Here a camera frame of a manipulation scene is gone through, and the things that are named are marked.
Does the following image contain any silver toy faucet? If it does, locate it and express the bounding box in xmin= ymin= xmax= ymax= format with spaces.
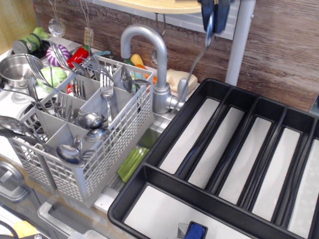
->
xmin=121 ymin=24 xmax=188 ymax=113

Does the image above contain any yellow object bottom left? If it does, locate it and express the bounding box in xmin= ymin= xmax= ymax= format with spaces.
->
xmin=13 ymin=221 xmax=38 ymax=239

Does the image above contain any purple white toy onion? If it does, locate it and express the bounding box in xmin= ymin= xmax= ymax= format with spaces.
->
xmin=45 ymin=44 xmax=70 ymax=67

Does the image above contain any steel cooking pot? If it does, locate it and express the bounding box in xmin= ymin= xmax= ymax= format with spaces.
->
xmin=0 ymin=54 xmax=34 ymax=89

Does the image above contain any black plastic cutlery tray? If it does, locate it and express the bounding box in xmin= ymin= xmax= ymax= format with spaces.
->
xmin=108 ymin=79 xmax=319 ymax=239

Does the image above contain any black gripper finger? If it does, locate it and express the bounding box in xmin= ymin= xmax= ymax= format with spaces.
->
xmin=200 ymin=0 xmax=214 ymax=31
xmin=214 ymin=0 xmax=231 ymax=33

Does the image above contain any steel spoon lower front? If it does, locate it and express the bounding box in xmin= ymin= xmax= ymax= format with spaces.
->
xmin=56 ymin=144 xmax=83 ymax=165

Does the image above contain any large spoon at left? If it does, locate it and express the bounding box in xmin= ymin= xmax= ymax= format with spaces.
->
xmin=0 ymin=116 xmax=52 ymax=153

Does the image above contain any green toy cabbage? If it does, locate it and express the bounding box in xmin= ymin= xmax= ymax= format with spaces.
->
xmin=36 ymin=67 xmax=67 ymax=93

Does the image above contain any grey metal post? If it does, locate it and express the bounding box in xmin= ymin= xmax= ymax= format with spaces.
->
xmin=225 ymin=0 xmax=256 ymax=86

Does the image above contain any hanging slotted skimmer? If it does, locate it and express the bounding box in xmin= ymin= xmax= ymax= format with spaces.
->
xmin=48 ymin=0 xmax=66 ymax=37

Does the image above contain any green toy can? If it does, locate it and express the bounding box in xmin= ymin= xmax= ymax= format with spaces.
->
xmin=12 ymin=33 xmax=42 ymax=54

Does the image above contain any yellow toy corn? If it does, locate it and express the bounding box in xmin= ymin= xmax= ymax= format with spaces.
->
xmin=130 ymin=54 xmax=144 ymax=66

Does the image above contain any steel fork in basket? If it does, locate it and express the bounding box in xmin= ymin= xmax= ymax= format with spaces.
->
xmin=100 ymin=65 xmax=114 ymax=124

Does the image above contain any blue object at bottom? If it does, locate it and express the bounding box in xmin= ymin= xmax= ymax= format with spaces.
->
xmin=184 ymin=221 xmax=208 ymax=239

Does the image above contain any steel spoon remaining in basket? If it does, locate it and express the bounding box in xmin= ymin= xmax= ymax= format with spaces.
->
xmin=121 ymin=65 xmax=133 ymax=93

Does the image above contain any wooden round shelf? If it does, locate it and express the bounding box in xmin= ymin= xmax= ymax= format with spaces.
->
xmin=102 ymin=0 xmax=201 ymax=14

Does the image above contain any green toy vegetable in sink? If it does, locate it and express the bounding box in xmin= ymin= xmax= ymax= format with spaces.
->
xmin=118 ymin=148 xmax=149 ymax=183

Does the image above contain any hanging small grater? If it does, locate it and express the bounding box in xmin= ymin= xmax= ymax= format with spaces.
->
xmin=80 ymin=0 xmax=93 ymax=45

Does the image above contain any large steel spoon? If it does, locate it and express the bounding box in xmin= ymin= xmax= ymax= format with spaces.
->
xmin=74 ymin=112 xmax=107 ymax=129

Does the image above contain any grey plastic cutlery basket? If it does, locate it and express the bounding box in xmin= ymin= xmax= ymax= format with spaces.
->
xmin=6 ymin=54 xmax=155 ymax=209

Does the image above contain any red toy pepper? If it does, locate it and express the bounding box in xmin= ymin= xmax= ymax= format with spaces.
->
xmin=67 ymin=45 xmax=90 ymax=68

